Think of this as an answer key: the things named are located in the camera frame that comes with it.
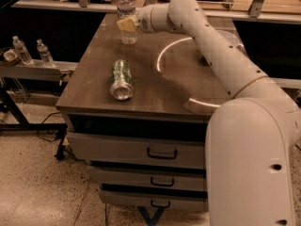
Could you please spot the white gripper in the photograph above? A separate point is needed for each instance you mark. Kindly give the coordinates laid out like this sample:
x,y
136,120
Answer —
x,y
145,20

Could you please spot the clear plastic water bottle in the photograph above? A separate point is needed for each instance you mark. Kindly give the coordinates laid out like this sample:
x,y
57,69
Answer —
x,y
125,9

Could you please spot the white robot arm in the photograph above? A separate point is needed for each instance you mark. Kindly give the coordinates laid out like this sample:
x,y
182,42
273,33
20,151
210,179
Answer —
x,y
248,138

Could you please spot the small water bottle right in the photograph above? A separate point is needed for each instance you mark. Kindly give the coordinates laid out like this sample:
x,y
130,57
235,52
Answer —
x,y
45,54

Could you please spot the small water bottle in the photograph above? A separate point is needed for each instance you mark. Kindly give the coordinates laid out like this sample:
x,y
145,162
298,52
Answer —
x,y
45,54
22,51

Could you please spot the small water bottle left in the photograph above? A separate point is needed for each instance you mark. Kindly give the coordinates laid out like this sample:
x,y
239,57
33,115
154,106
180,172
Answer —
x,y
22,51

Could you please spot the green soda can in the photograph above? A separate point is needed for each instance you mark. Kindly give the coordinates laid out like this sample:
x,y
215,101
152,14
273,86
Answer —
x,y
122,87

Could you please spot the grey drawer cabinet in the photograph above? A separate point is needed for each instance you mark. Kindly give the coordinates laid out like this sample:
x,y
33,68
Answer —
x,y
175,93

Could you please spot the grey side bench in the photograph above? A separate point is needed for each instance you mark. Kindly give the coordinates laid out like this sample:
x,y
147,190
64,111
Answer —
x,y
39,71

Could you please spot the white ceramic bowl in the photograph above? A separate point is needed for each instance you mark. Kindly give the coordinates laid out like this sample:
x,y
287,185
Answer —
x,y
232,39

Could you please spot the small round dish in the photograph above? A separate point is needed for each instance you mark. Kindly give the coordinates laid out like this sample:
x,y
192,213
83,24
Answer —
x,y
10,56

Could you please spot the top grey drawer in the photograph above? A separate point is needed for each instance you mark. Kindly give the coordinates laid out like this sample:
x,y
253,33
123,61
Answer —
x,y
139,151

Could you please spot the grey drawer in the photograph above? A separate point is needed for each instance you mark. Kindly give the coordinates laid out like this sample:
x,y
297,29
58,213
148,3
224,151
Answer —
x,y
139,151
147,178
153,200

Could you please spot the middle grey drawer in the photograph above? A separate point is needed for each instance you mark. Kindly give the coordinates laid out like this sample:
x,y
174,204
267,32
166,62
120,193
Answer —
x,y
147,178

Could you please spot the bottom grey drawer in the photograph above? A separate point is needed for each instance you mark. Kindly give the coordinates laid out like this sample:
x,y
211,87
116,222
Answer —
x,y
153,200

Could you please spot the background metal shelf rail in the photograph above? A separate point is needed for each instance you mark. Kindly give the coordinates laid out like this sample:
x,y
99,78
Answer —
x,y
274,11

